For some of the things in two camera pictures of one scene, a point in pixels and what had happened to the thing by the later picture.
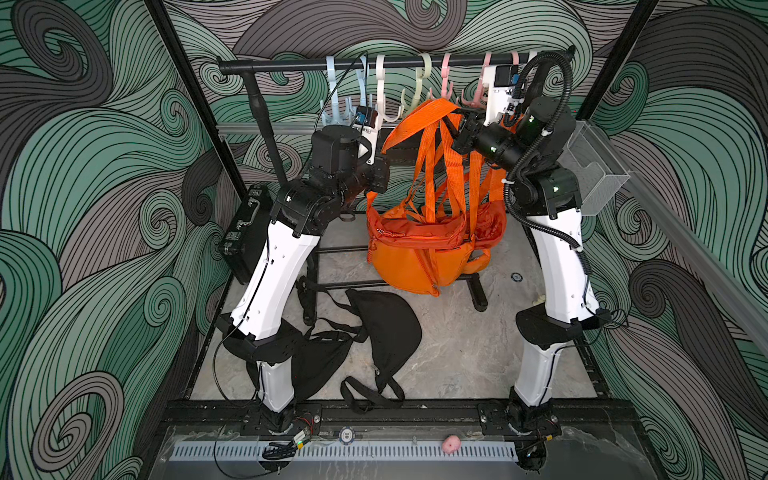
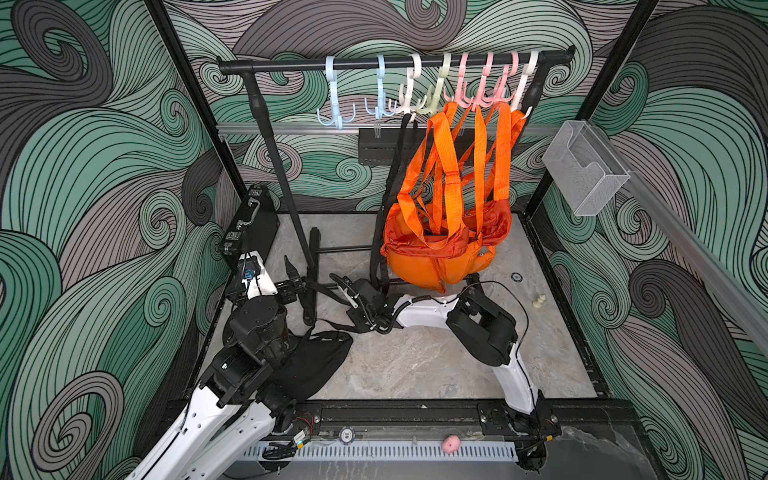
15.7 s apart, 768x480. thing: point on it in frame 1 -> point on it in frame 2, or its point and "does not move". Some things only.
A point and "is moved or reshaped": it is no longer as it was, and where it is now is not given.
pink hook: (447, 86) -> (463, 100)
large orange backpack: (455, 215) does not move
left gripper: (373, 175) -> (286, 294)
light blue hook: (361, 74) -> (380, 109)
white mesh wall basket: (596, 173) does not move
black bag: (394, 335) -> (406, 136)
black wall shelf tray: (407, 153) does not move
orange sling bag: (485, 208) is moved or reshaped
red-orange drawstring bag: (488, 219) does not move
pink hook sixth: (479, 94) does not move
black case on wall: (245, 245) does not move
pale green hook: (421, 74) -> (430, 107)
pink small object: (451, 444) does not move
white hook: (380, 77) -> (406, 102)
